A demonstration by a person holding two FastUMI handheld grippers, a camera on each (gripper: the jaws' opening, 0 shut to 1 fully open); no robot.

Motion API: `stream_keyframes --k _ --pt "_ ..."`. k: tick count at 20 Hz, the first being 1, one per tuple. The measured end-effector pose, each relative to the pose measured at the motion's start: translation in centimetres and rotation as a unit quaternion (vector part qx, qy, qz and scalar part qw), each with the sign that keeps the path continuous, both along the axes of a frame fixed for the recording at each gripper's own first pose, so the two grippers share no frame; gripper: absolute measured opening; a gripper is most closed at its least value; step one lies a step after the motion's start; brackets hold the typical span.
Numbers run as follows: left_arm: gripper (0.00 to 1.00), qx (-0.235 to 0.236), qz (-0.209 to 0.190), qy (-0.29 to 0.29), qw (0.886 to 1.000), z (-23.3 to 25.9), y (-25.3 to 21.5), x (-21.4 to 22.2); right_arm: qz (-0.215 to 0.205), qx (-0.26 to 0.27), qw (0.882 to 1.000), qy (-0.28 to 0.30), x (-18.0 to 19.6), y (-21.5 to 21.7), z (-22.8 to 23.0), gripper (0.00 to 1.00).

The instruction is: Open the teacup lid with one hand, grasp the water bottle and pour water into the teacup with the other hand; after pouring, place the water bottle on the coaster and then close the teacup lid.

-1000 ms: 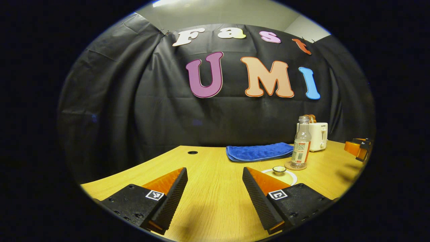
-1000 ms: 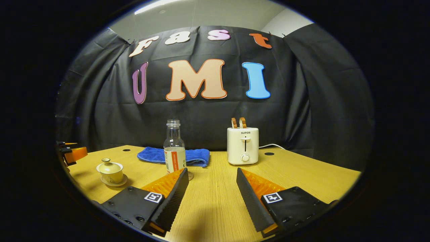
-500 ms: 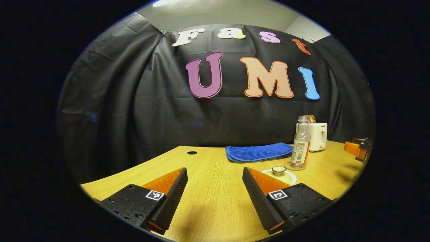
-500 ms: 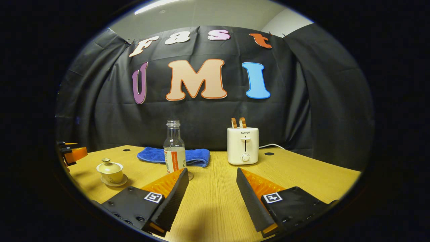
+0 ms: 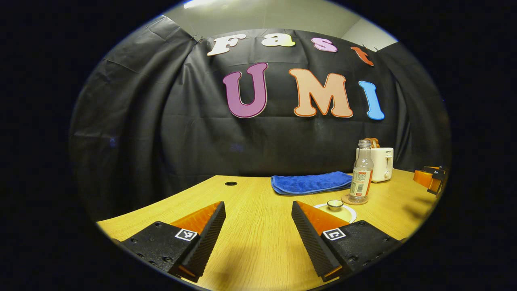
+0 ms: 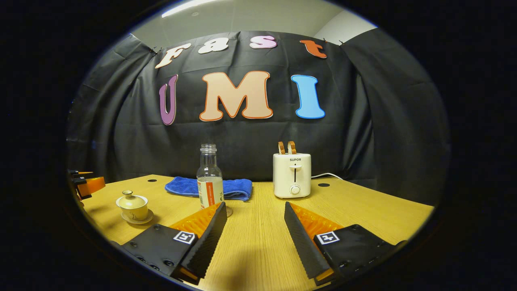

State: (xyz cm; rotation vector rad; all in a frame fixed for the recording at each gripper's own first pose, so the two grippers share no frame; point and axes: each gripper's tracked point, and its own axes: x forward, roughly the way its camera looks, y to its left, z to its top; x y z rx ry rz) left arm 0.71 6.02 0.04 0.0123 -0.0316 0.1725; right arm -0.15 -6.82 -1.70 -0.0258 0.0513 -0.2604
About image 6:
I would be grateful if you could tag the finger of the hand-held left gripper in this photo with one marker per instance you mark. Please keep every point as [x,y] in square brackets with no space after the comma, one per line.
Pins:
[78,174]
[91,185]

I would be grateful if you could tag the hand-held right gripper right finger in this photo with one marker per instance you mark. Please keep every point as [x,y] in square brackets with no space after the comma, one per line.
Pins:
[303,242]

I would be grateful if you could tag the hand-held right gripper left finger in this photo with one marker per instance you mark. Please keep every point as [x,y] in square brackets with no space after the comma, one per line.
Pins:
[208,238]

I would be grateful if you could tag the clear glass water bottle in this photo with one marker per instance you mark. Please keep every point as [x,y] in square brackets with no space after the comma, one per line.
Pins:
[210,186]

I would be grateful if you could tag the blue towel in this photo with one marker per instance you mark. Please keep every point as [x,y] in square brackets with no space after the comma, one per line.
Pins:
[181,186]

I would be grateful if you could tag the white toaster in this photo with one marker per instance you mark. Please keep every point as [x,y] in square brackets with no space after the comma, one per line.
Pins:
[291,178]

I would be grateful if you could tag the black backdrop cloth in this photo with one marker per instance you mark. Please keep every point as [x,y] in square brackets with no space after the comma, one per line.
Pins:
[363,121]

